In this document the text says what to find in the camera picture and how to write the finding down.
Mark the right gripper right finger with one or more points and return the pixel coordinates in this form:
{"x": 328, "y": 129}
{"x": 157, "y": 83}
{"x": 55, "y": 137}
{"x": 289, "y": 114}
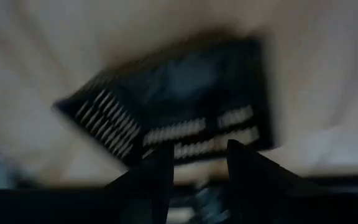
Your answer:
{"x": 253, "y": 186}

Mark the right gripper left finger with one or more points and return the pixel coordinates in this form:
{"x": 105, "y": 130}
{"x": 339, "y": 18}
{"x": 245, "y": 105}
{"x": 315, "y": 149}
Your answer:
{"x": 154, "y": 183}

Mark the black slotted plastic basket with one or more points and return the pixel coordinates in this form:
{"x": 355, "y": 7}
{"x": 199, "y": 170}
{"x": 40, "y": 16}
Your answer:
{"x": 182, "y": 93}

